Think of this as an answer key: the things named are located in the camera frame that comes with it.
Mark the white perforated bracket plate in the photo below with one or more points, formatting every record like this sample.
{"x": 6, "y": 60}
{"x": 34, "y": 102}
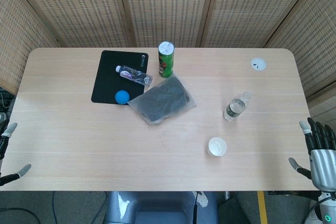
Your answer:
{"x": 202, "y": 200}

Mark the black mouse pad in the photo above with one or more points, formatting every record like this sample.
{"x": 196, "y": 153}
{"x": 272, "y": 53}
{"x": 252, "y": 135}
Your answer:
{"x": 115, "y": 77}

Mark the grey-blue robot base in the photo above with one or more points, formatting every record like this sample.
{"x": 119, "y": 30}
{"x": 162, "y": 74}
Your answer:
{"x": 157, "y": 208}

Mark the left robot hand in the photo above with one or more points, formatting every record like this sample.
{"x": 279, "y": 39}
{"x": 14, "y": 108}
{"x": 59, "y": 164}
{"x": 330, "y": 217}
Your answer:
{"x": 10, "y": 128}

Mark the transparent water bottle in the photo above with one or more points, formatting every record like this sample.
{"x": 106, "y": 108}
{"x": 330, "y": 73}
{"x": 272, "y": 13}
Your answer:
{"x": 235, "y": 107}

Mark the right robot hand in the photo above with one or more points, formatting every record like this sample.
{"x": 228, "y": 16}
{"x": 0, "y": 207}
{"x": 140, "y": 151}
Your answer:
{"x": 323, "y": 161}

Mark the green chips can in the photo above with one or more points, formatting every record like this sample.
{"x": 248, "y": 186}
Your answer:
{"x": 165, "y": 61}

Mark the blue ball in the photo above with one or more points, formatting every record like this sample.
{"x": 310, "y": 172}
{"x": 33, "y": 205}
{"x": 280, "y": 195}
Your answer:
{"x": 122, "y": 97}

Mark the wicker screen panel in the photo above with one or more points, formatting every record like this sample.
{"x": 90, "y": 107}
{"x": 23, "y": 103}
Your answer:
{"x": 315, "y": 37}
{"x": 78, "y": 6}
{"x": 15, "y": 37}
{"x": 257, "y": 6}
{"x": 168, "y": 3}

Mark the labelled empty plastic bottle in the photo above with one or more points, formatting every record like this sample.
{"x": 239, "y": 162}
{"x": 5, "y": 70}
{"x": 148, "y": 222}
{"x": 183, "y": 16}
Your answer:
{"x": 132, "y": 74}

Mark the white paper cup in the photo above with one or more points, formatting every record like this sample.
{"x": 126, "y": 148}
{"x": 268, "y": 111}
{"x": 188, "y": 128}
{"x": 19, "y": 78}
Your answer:
{"x": 217, "y": 146}

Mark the grey bag with dark cloth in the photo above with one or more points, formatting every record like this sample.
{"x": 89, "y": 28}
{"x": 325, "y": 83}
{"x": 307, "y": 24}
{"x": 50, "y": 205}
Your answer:
{"x": 162, "y": 100}

